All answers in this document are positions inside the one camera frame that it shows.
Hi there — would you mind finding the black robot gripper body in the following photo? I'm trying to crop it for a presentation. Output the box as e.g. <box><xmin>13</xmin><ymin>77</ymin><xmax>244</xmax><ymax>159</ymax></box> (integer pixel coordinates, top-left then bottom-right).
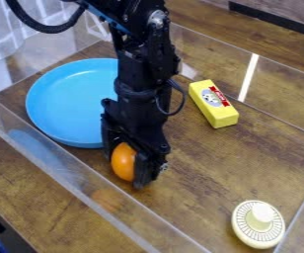
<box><xmin>101</xmin><ymin>79</ymin><xmax>172</xmax><ymax>150</ymax></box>

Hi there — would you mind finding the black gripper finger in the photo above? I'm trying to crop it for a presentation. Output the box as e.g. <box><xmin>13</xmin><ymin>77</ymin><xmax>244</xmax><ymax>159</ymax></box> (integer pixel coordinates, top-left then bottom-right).
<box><xmin>101</xmin><ymin>115</ymin><xmax>124</xmax><ymax>160</ymax></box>
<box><xmin>133</xmin><ymin>144</ymin><xmax>169</xmax><ymax>190</ymax></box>

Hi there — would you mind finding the orange toy ball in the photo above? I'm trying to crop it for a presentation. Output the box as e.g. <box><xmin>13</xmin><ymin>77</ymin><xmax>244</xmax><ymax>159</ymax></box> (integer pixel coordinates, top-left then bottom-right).
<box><xmin>112</xmin><ymin>142</ymin><xmax>137</xmax><ymax>182</ymax></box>

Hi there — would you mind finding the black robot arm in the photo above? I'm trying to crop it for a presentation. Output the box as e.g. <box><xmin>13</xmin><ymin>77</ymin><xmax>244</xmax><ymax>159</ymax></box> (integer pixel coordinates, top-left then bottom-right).
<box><xmin>76</xmin><ymin>0</ymin><xmax>180</xmax><ymax>189</ymax></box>

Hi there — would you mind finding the blue round tray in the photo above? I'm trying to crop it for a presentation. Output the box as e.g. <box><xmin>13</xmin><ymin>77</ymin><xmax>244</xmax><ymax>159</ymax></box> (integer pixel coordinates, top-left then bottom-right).
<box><xmin>26</xmin><ymin>57</ymin><xmax>119</xmax><ymax>148</ymax></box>

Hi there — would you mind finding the yellow butter box toy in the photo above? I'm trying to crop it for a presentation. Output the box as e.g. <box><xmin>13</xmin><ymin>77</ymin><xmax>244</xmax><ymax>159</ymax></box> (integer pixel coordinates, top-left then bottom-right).
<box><xmin>189</xmin><ymin>79</ymin><xmax>240</xmax><ymax>128</ymax></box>

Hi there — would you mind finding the cream round toy dial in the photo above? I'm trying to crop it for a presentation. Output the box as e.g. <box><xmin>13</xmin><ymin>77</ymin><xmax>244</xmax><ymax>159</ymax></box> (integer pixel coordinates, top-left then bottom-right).
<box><xmin>232</xmin><ymin>200</ymin><xmax>286</xmax><ymax>249</ymax></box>

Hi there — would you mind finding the black corrugated cable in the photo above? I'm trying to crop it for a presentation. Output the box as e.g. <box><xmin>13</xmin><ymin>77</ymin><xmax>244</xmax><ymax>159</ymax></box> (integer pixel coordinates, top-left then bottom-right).
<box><xmin>5</xmin><ymin>0</ymin><xmax>88</xmax><ymax>35</ymax></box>

